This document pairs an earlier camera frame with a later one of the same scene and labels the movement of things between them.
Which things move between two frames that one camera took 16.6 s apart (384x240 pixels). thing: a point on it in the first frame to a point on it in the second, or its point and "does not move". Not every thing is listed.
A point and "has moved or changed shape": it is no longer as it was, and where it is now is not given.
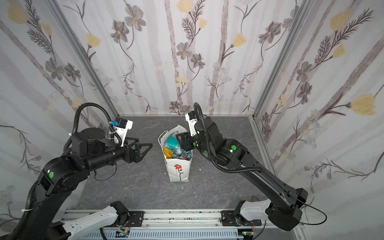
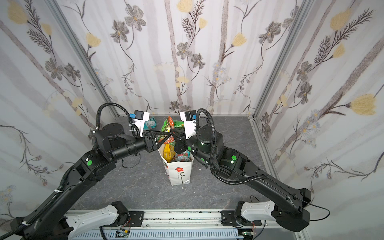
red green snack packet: x=180 y=154 to x=168 y=124
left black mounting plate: x=136 y=220 does not move
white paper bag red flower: x=178 y=170 does not move
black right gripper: x=182 y=143 does not move
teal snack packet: x=172 y=142 has moved or changed shape
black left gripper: x=131 y=150 to x=150 y=142
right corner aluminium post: x=301 y=14 does not move
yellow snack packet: x=168 y=152 does not move
